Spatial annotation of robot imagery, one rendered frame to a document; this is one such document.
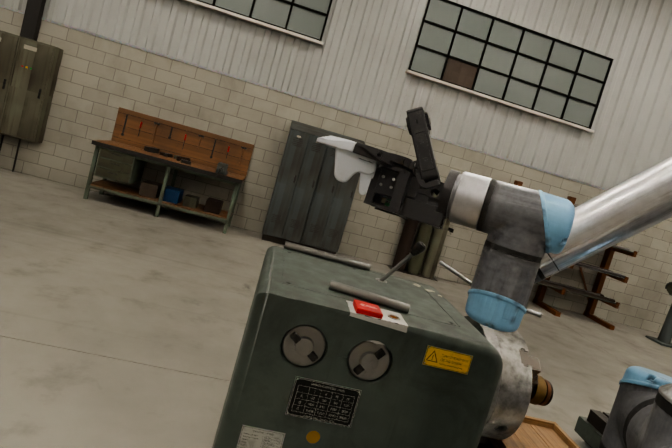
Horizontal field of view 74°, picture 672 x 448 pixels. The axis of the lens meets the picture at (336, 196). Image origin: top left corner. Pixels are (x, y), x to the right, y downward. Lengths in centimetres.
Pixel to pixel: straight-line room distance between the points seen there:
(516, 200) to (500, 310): 14
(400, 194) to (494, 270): 16
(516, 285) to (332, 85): 734
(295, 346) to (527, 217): 60
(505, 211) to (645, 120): 983
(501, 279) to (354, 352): 50
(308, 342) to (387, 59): 733
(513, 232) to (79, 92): 800
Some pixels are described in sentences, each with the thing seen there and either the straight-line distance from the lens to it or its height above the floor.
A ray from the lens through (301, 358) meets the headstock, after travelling 105.
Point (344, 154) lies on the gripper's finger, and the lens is 64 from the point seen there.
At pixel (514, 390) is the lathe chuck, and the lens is 133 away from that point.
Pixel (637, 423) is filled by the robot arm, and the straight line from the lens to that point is 77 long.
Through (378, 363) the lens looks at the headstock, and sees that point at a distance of 106.
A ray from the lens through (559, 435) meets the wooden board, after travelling 185.
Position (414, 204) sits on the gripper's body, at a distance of 65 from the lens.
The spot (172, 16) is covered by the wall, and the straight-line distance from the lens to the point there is 817.
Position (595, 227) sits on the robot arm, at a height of 157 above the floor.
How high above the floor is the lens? 156
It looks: 4 degrees down
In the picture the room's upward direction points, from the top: 16 degrees clockwise
